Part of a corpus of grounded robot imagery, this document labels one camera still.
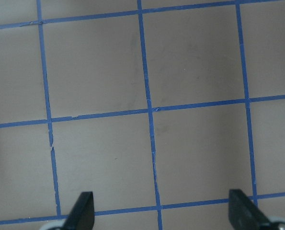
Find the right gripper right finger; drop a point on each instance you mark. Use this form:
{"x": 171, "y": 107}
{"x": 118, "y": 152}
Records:
{"x": 244, "y": 215}

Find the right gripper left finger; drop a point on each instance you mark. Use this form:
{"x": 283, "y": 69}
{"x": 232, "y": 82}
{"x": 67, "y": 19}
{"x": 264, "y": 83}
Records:
{"x": 82, "y": 215}

